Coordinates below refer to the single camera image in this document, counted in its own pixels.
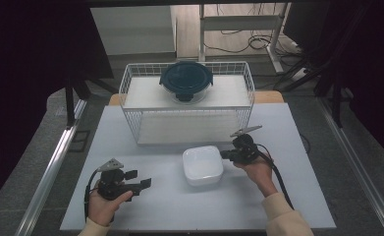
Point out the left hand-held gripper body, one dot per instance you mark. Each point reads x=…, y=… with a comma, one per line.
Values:
x=112, y=183

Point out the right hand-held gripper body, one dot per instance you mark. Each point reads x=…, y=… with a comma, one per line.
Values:
x=245, y=149

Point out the white square container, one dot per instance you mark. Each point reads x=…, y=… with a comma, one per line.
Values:
x=202, y=165

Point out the round glass container blue lid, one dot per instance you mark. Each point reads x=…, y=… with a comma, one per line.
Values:
x=186, y=78

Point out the person's left hand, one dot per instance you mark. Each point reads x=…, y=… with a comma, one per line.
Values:
x=102, y=208

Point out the person's right hand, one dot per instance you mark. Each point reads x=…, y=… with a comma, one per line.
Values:
x=261, y=175

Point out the black stand legs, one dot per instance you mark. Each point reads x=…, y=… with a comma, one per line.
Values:
x=70, y=105
x=336, y=105

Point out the white power strip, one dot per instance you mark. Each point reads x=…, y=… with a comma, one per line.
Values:
x=299, y=73

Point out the white cabinet panel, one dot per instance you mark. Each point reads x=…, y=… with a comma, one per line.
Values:
x=134, y=29

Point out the dark curtain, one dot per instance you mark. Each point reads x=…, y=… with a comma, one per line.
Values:
x=373, y=65
x=22, y=65

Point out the aluminium rail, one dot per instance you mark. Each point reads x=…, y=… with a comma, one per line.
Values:
x=48, y=173
x=359, y=167

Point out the white metal desk frame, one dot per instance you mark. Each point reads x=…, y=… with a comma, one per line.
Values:
x=242, y=22

